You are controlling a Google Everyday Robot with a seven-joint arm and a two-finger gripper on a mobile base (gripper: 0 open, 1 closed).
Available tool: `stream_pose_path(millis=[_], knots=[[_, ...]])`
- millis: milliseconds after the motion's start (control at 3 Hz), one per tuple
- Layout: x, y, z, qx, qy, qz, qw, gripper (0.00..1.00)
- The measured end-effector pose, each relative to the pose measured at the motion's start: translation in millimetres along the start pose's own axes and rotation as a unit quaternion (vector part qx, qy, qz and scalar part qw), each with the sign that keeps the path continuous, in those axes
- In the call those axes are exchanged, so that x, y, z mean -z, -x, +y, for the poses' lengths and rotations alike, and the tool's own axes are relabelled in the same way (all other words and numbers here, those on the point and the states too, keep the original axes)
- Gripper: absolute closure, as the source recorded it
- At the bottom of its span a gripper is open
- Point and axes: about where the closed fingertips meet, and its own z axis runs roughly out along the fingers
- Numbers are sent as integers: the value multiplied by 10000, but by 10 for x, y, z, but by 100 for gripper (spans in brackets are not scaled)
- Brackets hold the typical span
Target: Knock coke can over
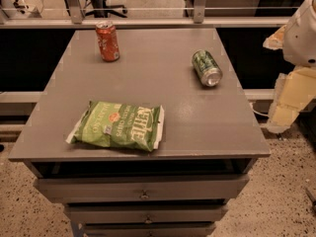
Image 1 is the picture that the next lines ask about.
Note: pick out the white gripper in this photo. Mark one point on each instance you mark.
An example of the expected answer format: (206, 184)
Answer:
(301, 40)

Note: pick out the red coke can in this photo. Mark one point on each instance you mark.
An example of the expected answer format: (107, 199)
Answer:
(107, 41)

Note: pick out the green soda can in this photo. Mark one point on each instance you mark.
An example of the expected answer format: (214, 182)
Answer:
(206, 68)

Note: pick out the grey drawer cabinet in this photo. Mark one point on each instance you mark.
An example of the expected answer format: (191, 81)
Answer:
(207, 130)

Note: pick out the top grey drawer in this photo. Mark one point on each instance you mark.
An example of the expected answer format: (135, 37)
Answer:
(142, 188)

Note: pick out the grey drawer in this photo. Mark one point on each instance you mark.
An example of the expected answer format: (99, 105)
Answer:
(150, 230)
(142, 188)
(146, 214)

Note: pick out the middle grey drawer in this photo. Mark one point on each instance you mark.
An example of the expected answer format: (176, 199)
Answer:
(146, 214)

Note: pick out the green Kettle chips bag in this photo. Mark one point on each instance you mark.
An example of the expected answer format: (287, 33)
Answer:
(116, 125)

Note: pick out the bottom grey drawer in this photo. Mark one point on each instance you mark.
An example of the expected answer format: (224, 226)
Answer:
(150, 230)

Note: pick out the metal railing frame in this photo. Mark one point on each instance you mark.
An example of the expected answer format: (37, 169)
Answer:
(69, 14)

